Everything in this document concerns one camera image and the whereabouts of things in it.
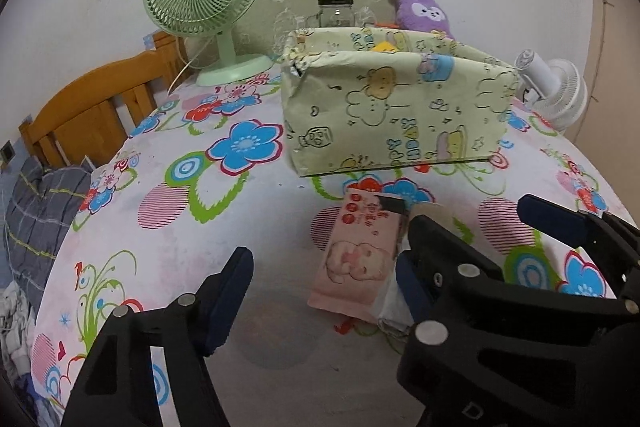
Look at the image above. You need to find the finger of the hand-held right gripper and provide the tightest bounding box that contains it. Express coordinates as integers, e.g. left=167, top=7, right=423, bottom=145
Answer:
left=517, top=193, right=640, bottom=308
left=397, top=213, right=640, bottom=427

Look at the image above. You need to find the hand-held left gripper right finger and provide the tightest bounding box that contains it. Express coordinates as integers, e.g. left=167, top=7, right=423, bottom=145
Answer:
left=396, top=251, right=437, bottom=324

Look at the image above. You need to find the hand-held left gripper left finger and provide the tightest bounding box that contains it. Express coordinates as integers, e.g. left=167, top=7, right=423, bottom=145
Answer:
left=61, top=247, right=255, bottom=427

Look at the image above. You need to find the white cloth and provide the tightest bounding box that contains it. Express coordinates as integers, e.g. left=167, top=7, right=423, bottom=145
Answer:
left=369, top=276, right=427, bottom=349

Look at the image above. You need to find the pink baby wipes packet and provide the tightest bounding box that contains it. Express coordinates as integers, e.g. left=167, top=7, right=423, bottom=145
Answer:
left=307, top=186, right=416, bottom=321

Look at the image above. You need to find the cartoon-print storage box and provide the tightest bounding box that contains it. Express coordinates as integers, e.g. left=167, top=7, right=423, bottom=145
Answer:
left=279, top=25, right=521, bottom=178

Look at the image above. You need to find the floral tablecloth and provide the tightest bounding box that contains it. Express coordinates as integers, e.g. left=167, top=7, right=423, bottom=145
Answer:
left=30, top=71, right=637, bottom=427

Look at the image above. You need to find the white fan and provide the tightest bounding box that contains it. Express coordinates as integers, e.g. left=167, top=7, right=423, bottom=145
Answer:
left=514, top=49, right=589, bottom=132

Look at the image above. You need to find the beige door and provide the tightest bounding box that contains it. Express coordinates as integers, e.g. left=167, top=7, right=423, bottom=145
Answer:
left=575, top=0, right=640, bottom=152

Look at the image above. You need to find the grey plaid blanket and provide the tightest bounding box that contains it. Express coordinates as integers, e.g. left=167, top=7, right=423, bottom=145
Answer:
left=0, top=154, right=94, bottom=309

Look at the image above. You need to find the white crumpled bedding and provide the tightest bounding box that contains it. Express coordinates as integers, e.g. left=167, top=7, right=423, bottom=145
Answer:
left=0, top=281, right=37, bottom=379

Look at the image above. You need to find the purple bunny plush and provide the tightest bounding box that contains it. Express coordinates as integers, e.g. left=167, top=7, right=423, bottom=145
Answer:
left=389, top=0, right=454, bottom=39

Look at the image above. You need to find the wooden headboard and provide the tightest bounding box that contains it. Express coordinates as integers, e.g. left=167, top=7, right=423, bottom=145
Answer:
left=18, top=31, right=189, bottom=168

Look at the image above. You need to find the white fan cord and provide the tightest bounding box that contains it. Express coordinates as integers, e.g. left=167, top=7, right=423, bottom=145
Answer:
left=166, top=38, right=203, bottom=98

